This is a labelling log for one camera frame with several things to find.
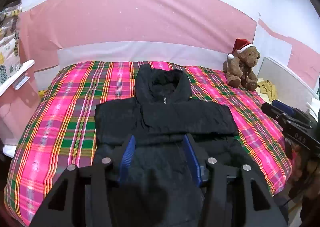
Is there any white side board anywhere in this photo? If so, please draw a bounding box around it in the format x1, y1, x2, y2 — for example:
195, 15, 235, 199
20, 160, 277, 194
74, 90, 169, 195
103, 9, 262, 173
258, 57, 318, 111

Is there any brown teddy bear santa hat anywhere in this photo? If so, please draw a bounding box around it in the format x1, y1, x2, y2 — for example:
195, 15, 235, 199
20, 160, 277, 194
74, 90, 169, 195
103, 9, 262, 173
223, 38, 260, 91

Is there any yellow cloth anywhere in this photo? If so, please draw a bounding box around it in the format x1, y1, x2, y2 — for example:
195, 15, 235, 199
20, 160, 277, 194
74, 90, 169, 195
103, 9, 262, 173
257, 80, 278, 103

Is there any white bed headboard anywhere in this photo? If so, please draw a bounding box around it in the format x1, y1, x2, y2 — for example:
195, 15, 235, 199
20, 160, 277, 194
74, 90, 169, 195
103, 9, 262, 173
57, 41, 227, 70

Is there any pineapple print fabric bag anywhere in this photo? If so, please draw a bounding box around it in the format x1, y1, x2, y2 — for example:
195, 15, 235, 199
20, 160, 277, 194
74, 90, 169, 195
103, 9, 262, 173
0, 5, 22, 85

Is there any black puffer jacket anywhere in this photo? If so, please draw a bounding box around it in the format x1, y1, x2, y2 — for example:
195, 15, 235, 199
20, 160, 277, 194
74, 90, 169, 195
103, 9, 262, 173
94, 65, 263, 226

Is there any person right hand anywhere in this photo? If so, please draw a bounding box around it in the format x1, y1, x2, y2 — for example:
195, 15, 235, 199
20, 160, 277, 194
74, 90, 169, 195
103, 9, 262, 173
290, 144, 319, 200

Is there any pink plaid bed sheet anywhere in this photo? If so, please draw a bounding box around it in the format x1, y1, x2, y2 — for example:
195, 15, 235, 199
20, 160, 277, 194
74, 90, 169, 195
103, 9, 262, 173
4, 61, 292, 226

